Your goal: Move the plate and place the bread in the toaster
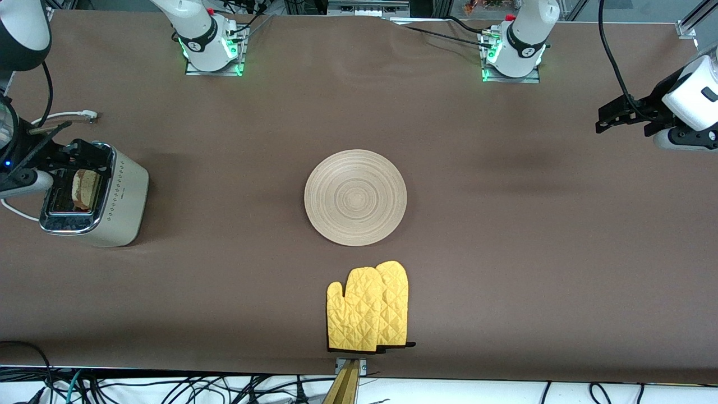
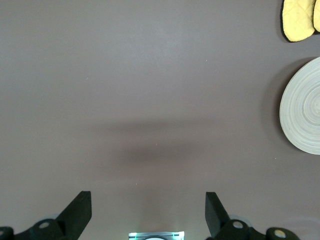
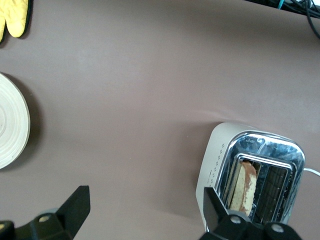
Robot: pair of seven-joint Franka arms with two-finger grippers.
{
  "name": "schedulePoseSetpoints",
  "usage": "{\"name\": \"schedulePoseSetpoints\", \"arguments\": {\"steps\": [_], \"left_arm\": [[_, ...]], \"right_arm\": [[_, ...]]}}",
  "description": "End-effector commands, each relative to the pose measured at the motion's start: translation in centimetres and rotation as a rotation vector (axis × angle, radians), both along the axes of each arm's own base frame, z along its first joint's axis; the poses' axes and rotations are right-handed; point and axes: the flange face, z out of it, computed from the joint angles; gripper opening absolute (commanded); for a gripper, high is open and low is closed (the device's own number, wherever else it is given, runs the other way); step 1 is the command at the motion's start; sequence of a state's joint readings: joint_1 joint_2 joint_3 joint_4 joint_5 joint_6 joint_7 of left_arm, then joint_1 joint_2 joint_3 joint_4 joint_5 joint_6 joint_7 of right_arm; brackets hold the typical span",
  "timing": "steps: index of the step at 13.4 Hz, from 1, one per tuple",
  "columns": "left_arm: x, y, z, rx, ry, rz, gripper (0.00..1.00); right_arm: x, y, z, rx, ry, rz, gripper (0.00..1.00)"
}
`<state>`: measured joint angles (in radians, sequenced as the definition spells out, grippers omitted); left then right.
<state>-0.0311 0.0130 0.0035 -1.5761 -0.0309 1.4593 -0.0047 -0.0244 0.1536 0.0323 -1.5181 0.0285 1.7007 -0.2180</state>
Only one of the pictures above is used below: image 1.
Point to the beige and chrome toaster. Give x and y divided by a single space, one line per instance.
120 196

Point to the yellow quilted oven mitt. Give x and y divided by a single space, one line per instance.
395 303
353 314

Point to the small metal bracket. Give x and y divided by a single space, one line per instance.
363 367

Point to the aluminium frame profile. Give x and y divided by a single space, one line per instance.
693 19
49 11

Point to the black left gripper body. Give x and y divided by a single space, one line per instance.
655 105

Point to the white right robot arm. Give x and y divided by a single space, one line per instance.
196 33

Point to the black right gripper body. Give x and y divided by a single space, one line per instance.
28 147

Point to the slice of brown bread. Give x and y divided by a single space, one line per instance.
85 189

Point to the brown table cover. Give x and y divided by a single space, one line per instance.
505 224

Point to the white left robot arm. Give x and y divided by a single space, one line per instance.
527 39

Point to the grey metal rack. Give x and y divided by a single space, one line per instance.
367 7

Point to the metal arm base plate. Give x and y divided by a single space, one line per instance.
535 76
242 56

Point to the wooden post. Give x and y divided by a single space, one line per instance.
343 387

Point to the round wooden plate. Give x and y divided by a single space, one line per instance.
356 196

